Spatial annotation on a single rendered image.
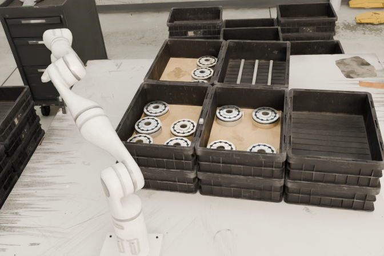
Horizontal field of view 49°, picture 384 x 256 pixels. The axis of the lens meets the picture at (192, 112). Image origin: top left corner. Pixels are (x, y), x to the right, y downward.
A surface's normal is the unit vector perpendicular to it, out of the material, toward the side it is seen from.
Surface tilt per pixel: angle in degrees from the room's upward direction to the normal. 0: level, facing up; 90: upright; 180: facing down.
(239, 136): 0
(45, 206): 0
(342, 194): 90
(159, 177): 90
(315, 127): 0
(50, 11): 90
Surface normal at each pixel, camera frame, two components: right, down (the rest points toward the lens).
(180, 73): -0.07, -0.81
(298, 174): -0.20, 0.58
